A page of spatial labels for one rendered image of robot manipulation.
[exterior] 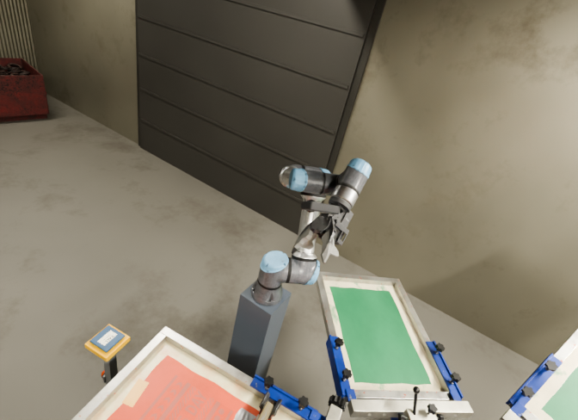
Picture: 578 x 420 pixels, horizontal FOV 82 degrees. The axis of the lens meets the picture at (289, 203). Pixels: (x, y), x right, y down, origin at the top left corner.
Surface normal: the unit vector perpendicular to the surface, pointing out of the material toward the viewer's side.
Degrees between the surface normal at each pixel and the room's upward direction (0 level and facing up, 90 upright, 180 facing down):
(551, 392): 32
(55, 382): 0
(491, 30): 90
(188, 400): 0
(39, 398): 0
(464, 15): 90
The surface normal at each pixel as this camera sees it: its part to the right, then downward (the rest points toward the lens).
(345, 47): -0.52, 0.35
